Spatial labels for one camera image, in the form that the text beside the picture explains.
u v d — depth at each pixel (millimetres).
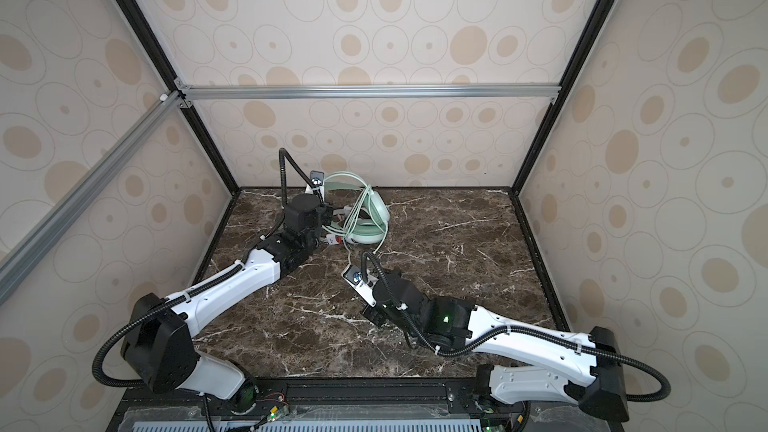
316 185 649
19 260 512
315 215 615
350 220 855
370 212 776
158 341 417
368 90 901
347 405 729
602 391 386
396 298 454
